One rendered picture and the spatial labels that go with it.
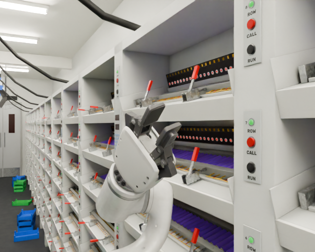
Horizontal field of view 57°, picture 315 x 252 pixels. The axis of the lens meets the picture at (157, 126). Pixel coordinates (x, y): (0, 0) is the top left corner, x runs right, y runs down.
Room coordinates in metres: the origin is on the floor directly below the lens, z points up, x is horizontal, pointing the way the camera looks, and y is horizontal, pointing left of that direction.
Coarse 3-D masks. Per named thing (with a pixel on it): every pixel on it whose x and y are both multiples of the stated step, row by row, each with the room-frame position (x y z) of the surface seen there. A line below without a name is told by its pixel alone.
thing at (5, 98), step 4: (12, 88) 5.87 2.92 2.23; (0, 92) 5.80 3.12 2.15; (4, 92) 5.85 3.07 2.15; (16, 92) 5.90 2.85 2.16; (4, 96) 5.85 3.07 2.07; (8, 96) 5.86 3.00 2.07; (12, 96) 5.89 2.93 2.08; (16, 96) 5.92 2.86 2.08; (0, 100) 5.82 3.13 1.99; (4, 100) 5.83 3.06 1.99; (8, 100) 5.83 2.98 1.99; (0, 104) 5.80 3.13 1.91; (8, 104) 5.83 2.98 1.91
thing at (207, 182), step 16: (192, 128) 0.96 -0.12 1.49; (208, 128) 0.88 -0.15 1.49; (224, 128) 0.81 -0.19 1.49; (176, 144) 1.07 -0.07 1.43; (192, 144) 0.98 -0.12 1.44; (208, 144) 0.89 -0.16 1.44; (224, 144) 0.84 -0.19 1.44; (176, 160) 0.86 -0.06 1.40; (192, 160) 0.71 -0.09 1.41; (208, 160) 0.79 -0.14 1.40; (224, 160) 0.76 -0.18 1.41; (176, 176) 0.78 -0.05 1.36; (192, 176) 0.70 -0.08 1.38; (208, 176) 0.69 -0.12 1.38; (224, 176) 0.66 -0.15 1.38; (176, 192) 0.74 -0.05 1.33; (192, 192) 0.66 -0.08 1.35; (208, 192) 0.62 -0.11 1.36; (224, 192) 0.60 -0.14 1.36; (208, 208) 0.62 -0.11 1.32; (224, 208) 0.57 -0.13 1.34
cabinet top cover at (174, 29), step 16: (176, 0) 0.72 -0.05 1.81; (192, 0) 0.66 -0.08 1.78; (208, 0) 0.65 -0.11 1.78; (224, 0) 0.65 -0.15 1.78; (160, 16) 0.80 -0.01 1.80; (176, 16) 0.75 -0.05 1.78; (192, 16) 0.75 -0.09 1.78; (208, 16) 0.75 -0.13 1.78; (224, 16) 0.75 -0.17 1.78; (144, 32) 0.90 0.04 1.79; (160, 32) 0.88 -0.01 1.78; (176, 32) 0.88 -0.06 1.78; (192, 32) 0.88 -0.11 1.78; (208, 32) 0.88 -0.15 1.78; (128, 48) 1.06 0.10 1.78; (144, 48) 1.06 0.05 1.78; (160, 48) 1.06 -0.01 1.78; (176, 48) 1.06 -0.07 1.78
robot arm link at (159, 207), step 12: (156, 192) 0.60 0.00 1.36; (168, 192) 0.61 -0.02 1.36; (156, 204) 0.60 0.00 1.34; (168, 204) 0.61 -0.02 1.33; (156, 216) 0.60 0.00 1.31; (168, 216) 0.60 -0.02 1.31; (156, 228) 0.60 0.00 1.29; (168, 228) 0.60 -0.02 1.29; (144, 240) 0.60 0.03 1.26; (156, 240) 0.58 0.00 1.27
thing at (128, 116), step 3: (126, 114) 0.49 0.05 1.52; (129, 114) 0.48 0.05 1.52; (132, 114) 0.48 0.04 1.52; (135, 114) 0.48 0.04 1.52; (126, 117) 0.49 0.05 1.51; (129, 117) 0.49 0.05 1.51; (132, 117) 0.48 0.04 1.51; (126, 120) 0.50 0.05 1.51; (129, 120) 0.49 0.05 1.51; (126, 123) 0.50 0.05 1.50; (129, 123) 0.49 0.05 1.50; (129, 126) 0.50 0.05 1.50; (132, 126) 0.50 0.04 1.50; (132, 129) 0.50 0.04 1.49
